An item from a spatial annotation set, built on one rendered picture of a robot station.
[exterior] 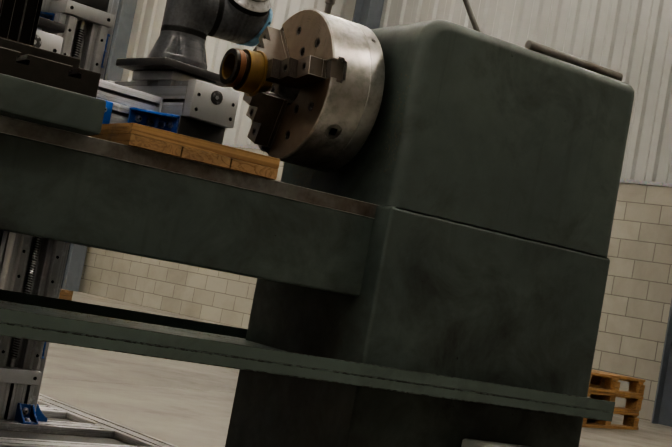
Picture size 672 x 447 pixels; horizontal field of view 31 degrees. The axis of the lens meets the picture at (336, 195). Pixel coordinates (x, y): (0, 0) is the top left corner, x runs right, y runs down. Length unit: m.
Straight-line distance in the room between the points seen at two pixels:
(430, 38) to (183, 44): 0.85
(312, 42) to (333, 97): 0.15
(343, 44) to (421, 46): 0.15
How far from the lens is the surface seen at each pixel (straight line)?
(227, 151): 2.24
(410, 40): 2.47
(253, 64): 2.43
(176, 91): 3.01
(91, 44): 3.09
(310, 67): 2.38
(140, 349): 2.06
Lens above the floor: 0.68
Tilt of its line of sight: 5 degrees up
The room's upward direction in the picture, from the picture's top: 11 degrees clockwise
